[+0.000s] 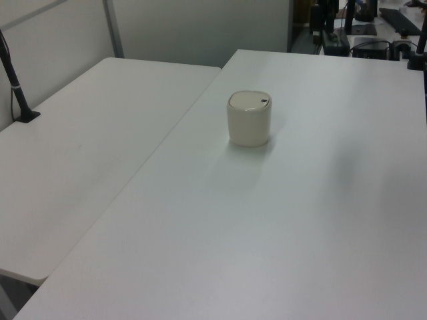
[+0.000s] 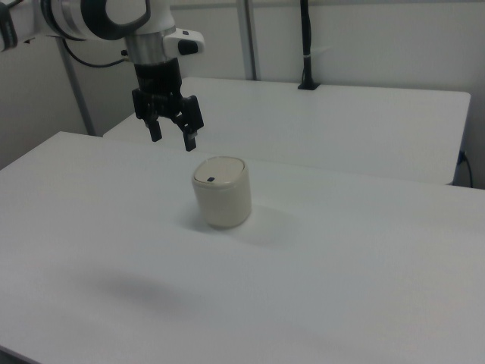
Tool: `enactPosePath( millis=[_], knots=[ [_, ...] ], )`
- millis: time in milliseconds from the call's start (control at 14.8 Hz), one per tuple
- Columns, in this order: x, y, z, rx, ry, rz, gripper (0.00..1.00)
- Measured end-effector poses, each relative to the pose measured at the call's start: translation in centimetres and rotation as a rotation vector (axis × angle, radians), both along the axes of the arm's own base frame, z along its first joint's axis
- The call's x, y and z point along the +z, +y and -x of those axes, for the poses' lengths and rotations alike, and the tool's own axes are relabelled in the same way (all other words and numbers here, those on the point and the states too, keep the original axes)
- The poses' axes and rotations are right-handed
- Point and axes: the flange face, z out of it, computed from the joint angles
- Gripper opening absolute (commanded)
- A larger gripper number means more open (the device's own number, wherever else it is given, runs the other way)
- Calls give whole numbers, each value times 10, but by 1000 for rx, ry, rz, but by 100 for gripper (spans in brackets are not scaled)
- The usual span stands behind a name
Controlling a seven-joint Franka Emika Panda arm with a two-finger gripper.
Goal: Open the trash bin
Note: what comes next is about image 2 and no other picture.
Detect grey wall partition post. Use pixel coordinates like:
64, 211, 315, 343
242, 0, 262, 81

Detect cream round trash bin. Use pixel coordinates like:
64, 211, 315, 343
190, 155, 253, 230

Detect grey metal frame post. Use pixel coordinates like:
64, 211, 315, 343
55, 36, 95, 137

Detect black wall cable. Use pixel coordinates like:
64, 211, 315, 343
458, 150, 474, 189

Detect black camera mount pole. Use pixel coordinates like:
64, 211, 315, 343
297, 0, 321, 91

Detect white rear table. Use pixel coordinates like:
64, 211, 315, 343
102, 77, 472, 187

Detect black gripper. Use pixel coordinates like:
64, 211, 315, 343
131, 57, 205, 153

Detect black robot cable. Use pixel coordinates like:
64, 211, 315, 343
60, 36, 134, 69

